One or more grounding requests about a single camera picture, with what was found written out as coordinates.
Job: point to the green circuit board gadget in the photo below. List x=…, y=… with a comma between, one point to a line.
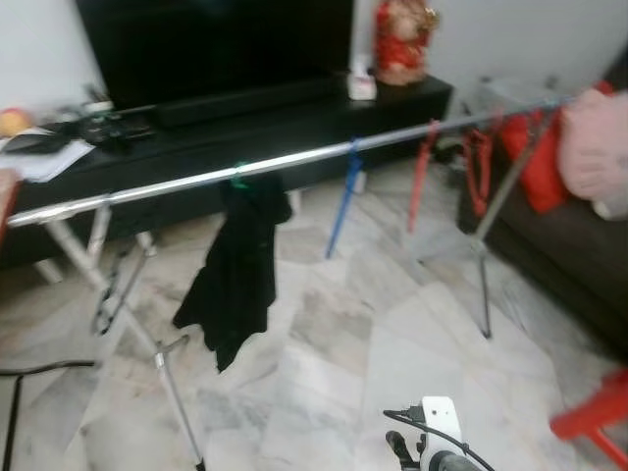
x=100, y=106

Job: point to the red laughing buddha statue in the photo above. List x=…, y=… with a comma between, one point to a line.
x=404, y=44

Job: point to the white pink tissue box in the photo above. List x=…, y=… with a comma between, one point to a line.
x=362, y=86

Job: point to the white paper stack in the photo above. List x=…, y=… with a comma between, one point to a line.
x=44, y=167

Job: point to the green plastic hanger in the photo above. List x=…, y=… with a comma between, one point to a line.
x=239, y=179

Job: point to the red cushion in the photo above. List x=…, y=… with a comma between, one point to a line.
x=545, y=182

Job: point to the dark brown sofa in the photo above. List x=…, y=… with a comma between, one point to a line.
x=549, y=275

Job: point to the orange round plush toy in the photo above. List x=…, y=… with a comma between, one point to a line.
x=12, y=122

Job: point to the silver metal clothes rack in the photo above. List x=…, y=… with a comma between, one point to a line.
x=294, y=157

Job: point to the marble pattern folding table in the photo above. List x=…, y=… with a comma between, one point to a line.
x=4, y=206

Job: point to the pink cat plush cushion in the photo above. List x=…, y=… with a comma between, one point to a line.
x=594, y=147

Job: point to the black shirt green logo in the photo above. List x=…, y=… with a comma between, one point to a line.
x=240, y=275

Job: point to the black flat television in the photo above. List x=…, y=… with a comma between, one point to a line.
x=216, y=49

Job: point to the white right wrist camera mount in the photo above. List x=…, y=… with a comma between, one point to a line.
x=441, y=424

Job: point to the red plastic stool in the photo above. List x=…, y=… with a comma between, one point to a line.
x=594, y=412

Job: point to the black pouch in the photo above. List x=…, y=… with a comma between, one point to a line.
x=34, y=143

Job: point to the black tv console cabinet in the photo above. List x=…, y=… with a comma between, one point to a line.
x=294, y=132

